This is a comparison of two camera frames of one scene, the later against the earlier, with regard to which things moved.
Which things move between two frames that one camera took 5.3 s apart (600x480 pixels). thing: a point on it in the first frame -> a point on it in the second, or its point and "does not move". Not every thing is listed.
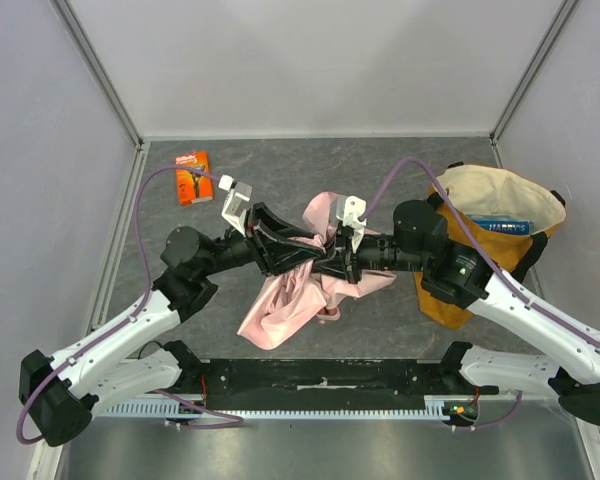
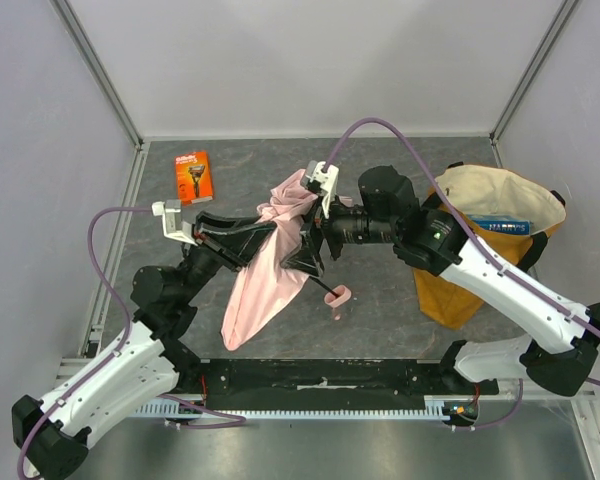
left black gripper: [259, 241] -> [212, 248]
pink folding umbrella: [290, 299] -> [265, 287]
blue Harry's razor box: [503, 223] does not move
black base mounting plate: [328, 383] does not move
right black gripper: [350, 255] -> [314, 235]
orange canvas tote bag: [515, 213] does not move
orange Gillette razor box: [193, 188] does not move
